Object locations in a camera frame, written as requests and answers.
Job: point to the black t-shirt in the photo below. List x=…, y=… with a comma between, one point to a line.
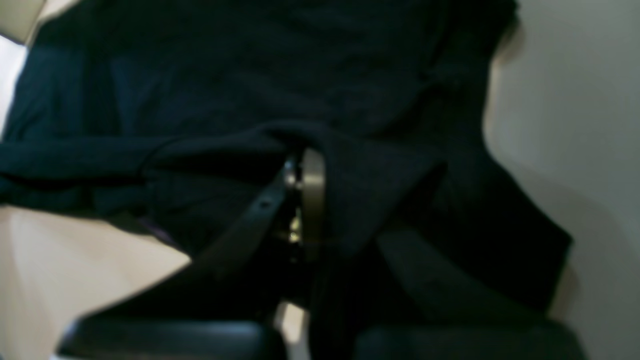
x=183, y=113

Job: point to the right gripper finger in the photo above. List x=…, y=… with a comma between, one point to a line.
x=253, y=229

